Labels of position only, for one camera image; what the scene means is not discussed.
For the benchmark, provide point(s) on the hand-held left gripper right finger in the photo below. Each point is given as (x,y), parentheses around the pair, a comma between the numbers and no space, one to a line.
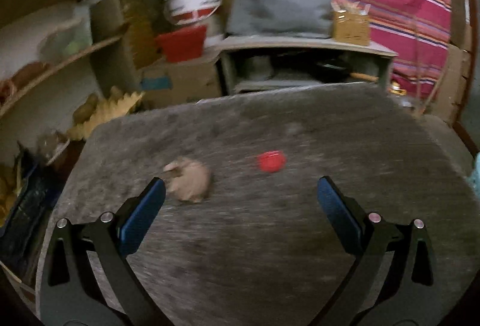
(339,217)

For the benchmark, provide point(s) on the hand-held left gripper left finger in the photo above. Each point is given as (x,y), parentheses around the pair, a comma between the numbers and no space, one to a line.
(141,219)

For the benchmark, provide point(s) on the brown paper ball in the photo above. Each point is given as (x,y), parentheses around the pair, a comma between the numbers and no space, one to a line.
(189,181)

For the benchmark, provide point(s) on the red bottle cap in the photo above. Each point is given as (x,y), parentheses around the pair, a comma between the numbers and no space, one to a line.
(271,161)

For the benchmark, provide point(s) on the grey felt mat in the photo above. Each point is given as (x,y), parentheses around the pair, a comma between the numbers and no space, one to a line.
(262,236)

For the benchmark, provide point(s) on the yellow egg tray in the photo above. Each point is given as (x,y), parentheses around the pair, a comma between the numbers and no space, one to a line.
(108,112)

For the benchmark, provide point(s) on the blue plastic crate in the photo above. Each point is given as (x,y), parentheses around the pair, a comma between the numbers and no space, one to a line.
(24,221)

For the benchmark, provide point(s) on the large brown potato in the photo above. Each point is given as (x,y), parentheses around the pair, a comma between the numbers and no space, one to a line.
(85,108)

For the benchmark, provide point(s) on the small brown potato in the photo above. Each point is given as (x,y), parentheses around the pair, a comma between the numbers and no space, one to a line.
(117,93)

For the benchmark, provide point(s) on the cardboard box with blue label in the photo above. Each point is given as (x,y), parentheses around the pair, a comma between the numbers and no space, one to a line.
(183,82)

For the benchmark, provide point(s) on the folded cardboard sheet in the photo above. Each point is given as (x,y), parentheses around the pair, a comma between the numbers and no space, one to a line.
(453,86)

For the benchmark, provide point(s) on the wooden shelf unit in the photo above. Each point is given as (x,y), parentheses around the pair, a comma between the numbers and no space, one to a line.
(108,45)

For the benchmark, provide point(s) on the red plastic basket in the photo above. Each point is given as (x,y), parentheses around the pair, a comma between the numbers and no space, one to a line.
(182,43)

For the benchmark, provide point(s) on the yellow basket with sticks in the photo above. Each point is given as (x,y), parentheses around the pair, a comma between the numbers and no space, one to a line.
(350,28)

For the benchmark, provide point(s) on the clear plastic container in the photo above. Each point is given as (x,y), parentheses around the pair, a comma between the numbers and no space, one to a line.
(65,43)

